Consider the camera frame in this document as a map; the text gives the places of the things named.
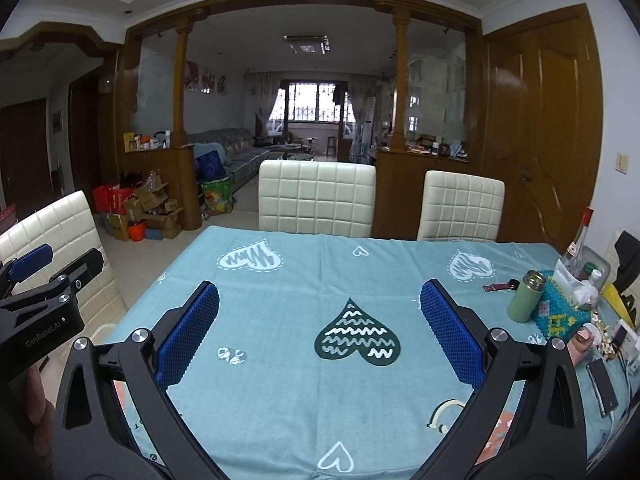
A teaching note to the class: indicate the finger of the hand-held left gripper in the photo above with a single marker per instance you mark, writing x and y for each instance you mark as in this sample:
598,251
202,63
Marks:
85,265
32,257

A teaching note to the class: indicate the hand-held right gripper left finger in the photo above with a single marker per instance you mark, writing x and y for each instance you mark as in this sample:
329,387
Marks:
186,336

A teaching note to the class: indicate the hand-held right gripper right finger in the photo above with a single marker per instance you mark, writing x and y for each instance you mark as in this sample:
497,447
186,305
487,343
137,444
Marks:
452,332

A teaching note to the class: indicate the person's left hand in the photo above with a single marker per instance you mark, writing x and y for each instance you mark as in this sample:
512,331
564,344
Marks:
39,390

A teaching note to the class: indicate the cream quilted chair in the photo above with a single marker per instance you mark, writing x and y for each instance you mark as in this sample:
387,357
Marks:
462,205
316,195
45,240

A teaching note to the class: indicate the orange bucket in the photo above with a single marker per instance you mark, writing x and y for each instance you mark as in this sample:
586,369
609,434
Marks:
136,231

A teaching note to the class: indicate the red bag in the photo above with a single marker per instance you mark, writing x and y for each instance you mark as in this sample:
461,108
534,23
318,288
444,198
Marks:
111,197

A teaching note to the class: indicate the green thermos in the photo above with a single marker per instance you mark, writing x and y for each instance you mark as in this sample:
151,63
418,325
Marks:
525,296

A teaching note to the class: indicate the pile of cardboard boxes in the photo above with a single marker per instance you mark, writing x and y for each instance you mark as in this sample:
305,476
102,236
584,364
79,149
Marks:
152,210

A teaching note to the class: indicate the dark wooden door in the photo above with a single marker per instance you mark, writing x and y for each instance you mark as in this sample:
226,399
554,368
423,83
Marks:
25,160

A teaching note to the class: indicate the wooden partition cabinet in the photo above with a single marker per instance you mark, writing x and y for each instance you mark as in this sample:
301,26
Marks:
160,195
400,190

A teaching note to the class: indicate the beaded tissue box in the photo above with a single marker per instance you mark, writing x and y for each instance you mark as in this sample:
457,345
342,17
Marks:
560,312

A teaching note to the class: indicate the blue printed tablecloth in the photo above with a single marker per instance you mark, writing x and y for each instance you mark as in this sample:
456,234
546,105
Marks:
300,270

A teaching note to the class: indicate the row of bottles and boxes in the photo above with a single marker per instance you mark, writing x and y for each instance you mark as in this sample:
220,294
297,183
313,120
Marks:
147,141

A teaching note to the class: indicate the colourful woven bag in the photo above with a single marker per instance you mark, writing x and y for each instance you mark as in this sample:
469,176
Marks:
217,195

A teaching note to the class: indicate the small white bottle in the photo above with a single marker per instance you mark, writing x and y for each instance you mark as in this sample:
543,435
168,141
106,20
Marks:
592,282

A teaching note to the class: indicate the small gold ornament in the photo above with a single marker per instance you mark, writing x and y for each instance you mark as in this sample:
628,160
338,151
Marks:
604,338

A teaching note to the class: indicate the black phone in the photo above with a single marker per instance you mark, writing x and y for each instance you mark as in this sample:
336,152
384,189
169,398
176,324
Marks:
602,385

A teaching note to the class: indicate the glass bottle with red cap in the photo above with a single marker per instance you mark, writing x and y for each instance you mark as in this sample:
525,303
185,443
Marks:
580,237

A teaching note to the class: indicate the blue cushion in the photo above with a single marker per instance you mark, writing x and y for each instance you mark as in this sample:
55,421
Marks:
209,165

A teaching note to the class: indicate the clear plastic container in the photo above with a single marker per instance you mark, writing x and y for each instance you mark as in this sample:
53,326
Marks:
602,265

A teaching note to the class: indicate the yellow paper bag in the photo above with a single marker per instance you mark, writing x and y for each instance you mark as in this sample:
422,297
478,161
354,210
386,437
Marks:
620,300

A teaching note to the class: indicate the white power strip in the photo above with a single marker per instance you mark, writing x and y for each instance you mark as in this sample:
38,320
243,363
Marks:
625,337

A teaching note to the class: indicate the clutter of small items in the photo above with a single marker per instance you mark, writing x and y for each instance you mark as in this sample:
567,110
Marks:
435,147

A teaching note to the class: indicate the grey sofa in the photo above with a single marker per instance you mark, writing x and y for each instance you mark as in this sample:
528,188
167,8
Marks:
235,150

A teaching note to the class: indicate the black cloth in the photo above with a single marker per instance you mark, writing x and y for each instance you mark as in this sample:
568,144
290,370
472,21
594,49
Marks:
627,260

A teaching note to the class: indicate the wooden pillar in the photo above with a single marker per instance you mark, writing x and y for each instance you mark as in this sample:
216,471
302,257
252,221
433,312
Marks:
400,77
181,80

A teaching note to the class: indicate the low coffee table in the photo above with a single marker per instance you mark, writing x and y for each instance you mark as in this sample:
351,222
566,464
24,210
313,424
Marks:
295,152

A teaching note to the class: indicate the white standing air conditioner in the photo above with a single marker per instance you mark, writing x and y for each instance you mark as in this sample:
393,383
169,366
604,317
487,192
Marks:
369,117

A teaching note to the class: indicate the wooden double door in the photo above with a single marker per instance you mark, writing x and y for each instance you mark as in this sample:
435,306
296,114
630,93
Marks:
540,110

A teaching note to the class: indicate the sheer curtain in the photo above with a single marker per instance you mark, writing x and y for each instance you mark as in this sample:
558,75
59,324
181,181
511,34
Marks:
262,100
352,100

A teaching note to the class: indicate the barred window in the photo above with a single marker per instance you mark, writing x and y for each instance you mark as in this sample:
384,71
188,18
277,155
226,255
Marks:
312,102

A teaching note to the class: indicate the ceiling light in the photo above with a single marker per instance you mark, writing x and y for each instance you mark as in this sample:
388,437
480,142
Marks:
307,44

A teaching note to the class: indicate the wall panel box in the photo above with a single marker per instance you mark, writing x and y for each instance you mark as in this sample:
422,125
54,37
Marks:
57,122

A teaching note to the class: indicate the red wall picture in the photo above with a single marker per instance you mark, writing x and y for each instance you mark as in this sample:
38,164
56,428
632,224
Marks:
222,82
191,76

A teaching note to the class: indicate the wall light switch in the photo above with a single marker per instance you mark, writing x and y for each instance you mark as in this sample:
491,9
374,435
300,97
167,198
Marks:
621,164

